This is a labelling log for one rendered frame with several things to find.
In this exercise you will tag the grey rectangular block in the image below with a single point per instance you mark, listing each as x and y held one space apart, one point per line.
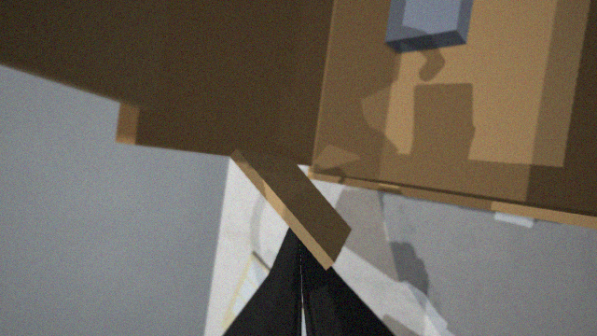
427 24

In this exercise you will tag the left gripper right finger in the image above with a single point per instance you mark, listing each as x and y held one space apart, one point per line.
334 308

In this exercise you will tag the brown cardboard mailer box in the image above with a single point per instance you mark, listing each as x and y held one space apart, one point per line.
273 84

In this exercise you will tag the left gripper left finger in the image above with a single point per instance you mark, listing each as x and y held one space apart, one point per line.
275 309

